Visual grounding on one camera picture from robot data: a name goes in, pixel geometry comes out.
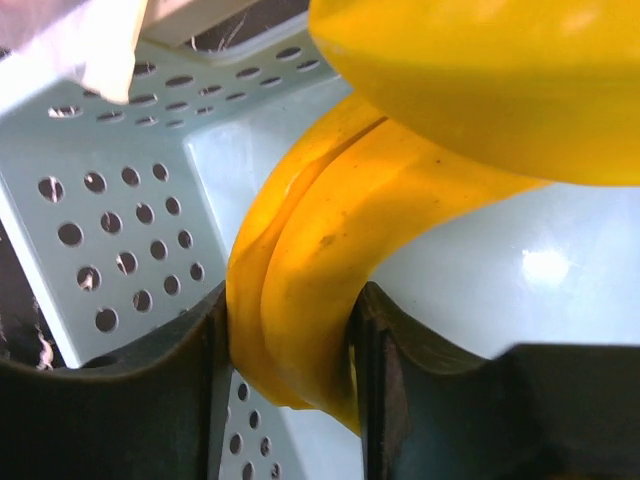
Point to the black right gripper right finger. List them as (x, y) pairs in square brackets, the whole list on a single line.
[(432, 410)]

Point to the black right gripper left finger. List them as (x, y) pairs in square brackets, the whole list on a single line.
[(155, 408)]

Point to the yellow banana bunch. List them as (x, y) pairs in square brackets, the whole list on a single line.
[(353, 189)]

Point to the yellow starfruit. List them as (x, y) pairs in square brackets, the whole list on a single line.
[(548, 89)]

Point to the white dotted zip bag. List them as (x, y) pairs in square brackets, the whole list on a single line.
[(92, 43)]

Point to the light blue plastic basket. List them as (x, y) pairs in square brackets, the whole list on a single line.
[(122, 218)]

